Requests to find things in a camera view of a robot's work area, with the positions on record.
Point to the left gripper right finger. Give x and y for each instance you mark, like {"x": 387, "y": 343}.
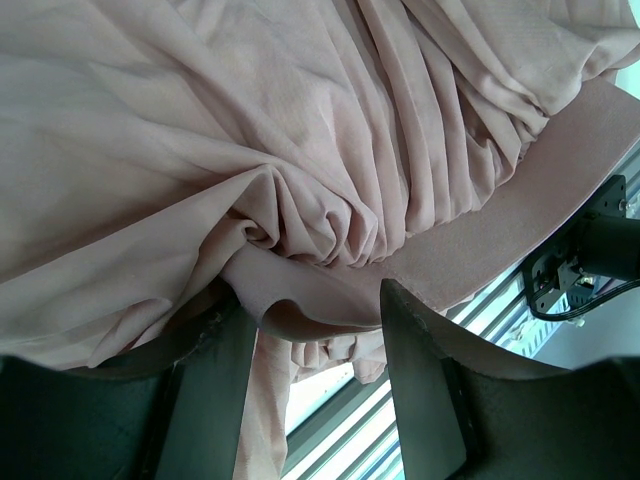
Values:
{"x": 468, "y": 409}

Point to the pink garment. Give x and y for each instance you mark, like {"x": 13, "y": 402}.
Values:
{"x": 299, "y": 150}

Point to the slotted cable duct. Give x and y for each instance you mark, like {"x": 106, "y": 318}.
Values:
{"x": 527, "y": 337}

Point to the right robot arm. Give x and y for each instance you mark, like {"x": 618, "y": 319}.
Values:
{"x": 599, "y": 240}

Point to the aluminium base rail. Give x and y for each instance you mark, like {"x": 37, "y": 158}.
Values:
{"x": 338, "y": 428}

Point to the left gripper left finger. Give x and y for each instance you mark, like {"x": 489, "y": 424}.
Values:
{"x": 169, "y": 409}

